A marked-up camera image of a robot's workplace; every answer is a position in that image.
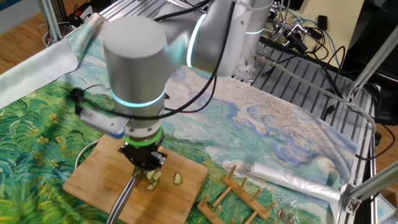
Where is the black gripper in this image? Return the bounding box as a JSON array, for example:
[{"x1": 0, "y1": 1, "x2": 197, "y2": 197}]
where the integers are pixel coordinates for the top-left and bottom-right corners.
[{"x1": 118, "y1": 139, "x2": 167, "y2": 179}]

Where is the steel cleaver knife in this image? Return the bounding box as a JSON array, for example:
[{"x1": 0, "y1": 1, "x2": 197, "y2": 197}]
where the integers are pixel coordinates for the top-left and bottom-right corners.
[{"x1": 106, "y1": 169, "x2": 142, "y2": 224}]

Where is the bamboo cutting board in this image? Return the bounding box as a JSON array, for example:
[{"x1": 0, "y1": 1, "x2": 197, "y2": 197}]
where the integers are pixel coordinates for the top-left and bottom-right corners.
[{"x1": 63, "y1": 134, "x2": 209, "y2": 223}]

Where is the wooden peg rack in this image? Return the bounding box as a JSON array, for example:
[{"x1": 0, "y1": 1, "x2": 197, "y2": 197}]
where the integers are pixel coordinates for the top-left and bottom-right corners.
[{"x1": 197, "y1": 164, "x2": 278, "y2": 224}]

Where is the painted landscape tablecloth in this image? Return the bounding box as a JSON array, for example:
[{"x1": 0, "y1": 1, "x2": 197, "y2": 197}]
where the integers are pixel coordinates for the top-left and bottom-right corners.
[{"x1": 0, "y1": 12, "x2": 360, "y2": 224}]

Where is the small bag of screws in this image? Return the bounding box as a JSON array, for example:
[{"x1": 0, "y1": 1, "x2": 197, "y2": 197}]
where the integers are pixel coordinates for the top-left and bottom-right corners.
[{"x1": 275, "y1": 207, "x2": 298, "y2": 224}]

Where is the clear plastic bag roll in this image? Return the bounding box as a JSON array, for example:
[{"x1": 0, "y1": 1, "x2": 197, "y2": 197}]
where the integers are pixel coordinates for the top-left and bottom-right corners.
[{"x1": 251, "y1": 157, "x2": 342, "y2": 205}]

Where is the white power strip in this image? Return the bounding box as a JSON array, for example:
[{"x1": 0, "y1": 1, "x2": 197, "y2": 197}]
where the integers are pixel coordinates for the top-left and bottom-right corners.
[{"x1": 67, "y1": 4, "x2": 94, "y2": 27}]

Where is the blue white plastic box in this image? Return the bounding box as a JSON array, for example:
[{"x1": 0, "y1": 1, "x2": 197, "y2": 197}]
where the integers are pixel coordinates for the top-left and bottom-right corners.
[{"x1": 375, "y1": 192, "x2": 389, "y2": 223}]

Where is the large black box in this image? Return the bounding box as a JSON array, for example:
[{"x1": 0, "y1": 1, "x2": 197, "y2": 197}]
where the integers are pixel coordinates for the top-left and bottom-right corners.
[{"x1": 341, "y1": 0, "x2": 398, "y2": 127}]

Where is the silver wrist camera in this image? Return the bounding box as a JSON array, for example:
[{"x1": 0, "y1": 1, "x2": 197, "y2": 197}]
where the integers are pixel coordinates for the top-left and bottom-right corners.
[{"x1": 79, "y1": 107, "x2": 130, "y2": 140}]

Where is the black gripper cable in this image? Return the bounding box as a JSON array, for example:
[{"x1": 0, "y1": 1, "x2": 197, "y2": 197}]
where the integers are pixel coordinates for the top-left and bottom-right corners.
[{"x1": 68, "y1": 0, "x2": 239, "y2": 121}]

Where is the aluminium frame beam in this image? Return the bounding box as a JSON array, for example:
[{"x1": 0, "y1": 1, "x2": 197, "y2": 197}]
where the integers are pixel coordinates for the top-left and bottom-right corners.
[
  {"x1": 337, "y1": 161, "x2": 398, "y2": 224},
  {"x1": 37, "y1": 0, "x2": 65, "y2": 44},
  {"x1": 346, "y1": 24, "x2": 398, "y2": 100}
]

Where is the grey braided cable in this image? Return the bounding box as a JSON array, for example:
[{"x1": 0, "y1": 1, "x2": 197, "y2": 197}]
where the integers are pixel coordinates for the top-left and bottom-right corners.
[{"x1": 254, "y1": 52, "x2": 377, "y2": 147}]

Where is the black camera on bracket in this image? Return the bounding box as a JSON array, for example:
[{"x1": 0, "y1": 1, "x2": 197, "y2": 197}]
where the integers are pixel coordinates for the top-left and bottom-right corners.
[{"x1": 273, "y1": 23, "x2": 308, "y2": 54}]

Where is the black wall adapter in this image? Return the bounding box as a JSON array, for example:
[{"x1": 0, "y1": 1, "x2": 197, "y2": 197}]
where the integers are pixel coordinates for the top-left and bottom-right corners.
[{"x1": 317, "y1": 14, "x2": 329, "y2": 31}]

